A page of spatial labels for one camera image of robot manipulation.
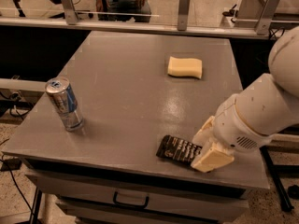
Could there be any grey drawer with black handle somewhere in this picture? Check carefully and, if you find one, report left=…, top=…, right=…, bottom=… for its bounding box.
left=26, top=170, right=249, bottom=224

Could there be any black floor cable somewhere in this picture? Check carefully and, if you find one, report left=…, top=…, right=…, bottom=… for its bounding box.
left=0, top=154, right=35, bottom=217

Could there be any yellow sponge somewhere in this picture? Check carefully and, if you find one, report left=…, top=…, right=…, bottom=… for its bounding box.
left=167, top=57, right=203, bottom=79

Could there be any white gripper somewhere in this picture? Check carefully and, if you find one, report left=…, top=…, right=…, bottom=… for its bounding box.
left=191, top=94, right=272, bottom=173

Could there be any silver blue energy drink can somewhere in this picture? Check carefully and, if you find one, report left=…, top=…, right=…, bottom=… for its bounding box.
left=45, top=77, right=83, bottom=131

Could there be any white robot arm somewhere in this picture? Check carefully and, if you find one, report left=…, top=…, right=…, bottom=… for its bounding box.
left=191, top=27, right=299, bottom=173

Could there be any black pole on floor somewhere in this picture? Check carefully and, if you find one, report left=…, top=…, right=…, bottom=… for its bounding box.
left=260, top=147, right=294, bottom=212

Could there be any metal railing frame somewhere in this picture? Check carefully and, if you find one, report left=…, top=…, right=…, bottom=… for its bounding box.
left=0, top=0, right=284, bottom=39

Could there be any black rxbar chocolate wrapper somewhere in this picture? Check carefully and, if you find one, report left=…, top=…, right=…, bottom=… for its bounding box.
left=156, top=135, right=202, bottom=165

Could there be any person in background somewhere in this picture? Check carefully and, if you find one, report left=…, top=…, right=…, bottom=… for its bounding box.
left=96, top=0, right=151, bottom=23

